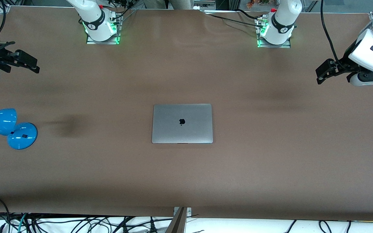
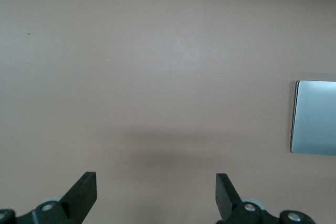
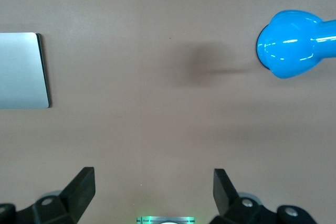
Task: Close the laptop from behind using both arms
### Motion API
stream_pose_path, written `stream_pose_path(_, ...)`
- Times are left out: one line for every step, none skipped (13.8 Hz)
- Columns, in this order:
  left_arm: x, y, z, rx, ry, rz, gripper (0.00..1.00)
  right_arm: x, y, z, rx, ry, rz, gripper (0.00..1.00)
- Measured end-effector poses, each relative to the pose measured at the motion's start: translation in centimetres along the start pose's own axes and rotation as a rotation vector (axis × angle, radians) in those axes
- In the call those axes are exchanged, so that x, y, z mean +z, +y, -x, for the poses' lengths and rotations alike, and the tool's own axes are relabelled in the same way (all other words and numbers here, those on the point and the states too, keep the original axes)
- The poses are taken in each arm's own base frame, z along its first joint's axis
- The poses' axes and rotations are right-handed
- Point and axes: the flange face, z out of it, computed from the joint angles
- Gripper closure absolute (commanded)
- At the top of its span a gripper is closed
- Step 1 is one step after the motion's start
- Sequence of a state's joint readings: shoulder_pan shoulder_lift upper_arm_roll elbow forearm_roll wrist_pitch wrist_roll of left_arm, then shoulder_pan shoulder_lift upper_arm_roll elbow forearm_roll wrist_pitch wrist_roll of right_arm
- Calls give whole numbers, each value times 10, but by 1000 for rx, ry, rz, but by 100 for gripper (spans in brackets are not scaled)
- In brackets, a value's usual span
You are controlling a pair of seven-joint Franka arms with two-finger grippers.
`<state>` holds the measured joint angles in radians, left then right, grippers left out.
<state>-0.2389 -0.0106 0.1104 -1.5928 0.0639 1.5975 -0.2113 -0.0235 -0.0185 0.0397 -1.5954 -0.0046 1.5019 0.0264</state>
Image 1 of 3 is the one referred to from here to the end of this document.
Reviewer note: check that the blue desk lamp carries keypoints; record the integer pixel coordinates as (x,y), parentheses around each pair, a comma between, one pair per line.
(20,136)

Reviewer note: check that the metal post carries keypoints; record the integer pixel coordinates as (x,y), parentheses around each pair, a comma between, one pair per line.
(176,223)

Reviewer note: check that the brown table cover sheet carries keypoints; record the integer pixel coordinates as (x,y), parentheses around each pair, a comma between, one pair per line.
(186,181)

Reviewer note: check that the person in beige trousers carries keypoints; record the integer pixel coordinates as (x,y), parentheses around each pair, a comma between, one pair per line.
(173,4)

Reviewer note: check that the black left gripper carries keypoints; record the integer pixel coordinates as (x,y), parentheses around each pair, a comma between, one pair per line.
(342,65)

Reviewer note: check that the colourful small objects pile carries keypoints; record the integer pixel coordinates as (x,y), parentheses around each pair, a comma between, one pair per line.
(257,3)

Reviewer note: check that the small metal bracket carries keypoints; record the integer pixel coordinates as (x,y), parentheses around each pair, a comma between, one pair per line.
(189,212)

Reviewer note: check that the silver grey laptop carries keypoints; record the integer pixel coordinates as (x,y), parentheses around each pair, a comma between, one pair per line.
(173,129)

